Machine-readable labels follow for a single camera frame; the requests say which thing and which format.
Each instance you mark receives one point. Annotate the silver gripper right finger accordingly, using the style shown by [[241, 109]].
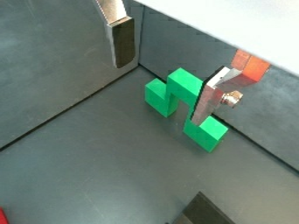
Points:
[[220, 88]]

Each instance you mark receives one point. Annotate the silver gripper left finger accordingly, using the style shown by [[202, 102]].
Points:
[[120, 30]]

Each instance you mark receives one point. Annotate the green stepped block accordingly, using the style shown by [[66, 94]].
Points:
[[181, 88]]

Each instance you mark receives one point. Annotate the red base board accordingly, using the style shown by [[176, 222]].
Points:
[[2, 219]]

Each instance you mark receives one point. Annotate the black angle bracket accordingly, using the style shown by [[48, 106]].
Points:
[[201, 212]]

